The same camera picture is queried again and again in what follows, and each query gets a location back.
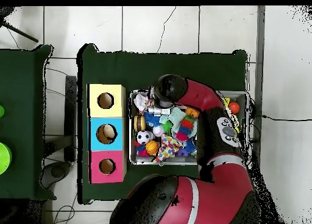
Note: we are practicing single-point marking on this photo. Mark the black tripod leg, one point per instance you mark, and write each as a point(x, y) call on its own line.
point(22, 33)

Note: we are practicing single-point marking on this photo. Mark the small black white soccer ball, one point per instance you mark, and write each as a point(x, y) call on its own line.
point(143, 137)

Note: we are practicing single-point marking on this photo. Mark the colourful dotted cloth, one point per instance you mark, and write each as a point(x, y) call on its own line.
point(141, 101)
point(167, 147)

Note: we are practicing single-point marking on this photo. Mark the dark green table cloth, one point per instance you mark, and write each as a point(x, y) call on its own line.
point(22, 87)
point(146, 68)

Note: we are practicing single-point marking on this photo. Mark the grey rounded base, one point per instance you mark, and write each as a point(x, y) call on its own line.
point(56, 171)

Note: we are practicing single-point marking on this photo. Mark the small white baseball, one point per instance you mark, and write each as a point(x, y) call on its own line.
point(158, 131)

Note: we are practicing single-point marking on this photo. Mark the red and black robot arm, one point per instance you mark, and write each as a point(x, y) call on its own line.
point(199, 95)

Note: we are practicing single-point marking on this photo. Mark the mint green waffle cloth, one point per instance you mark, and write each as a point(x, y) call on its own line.
point(176, 115)

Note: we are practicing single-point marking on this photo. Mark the small orange ball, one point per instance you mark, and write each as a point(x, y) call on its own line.
point(234, 108)

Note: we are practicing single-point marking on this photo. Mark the bright green cup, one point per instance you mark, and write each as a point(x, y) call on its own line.
point(4, 158)

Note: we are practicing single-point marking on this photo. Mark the toy hamburger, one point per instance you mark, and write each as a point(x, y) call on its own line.
point(139, 123)

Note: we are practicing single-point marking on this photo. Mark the orange plastic building block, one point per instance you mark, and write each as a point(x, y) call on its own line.
point(191, 112)

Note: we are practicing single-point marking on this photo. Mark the small bright green object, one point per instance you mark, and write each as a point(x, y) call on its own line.
point(1, 111)

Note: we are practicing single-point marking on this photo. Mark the wooden box with three holes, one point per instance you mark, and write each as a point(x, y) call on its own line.
point(117, 136)

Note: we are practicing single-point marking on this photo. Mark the silver plastic toy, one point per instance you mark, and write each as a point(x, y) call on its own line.
point(158, 110)

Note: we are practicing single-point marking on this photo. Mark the small orange basketball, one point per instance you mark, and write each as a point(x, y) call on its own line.
point(152, 147)

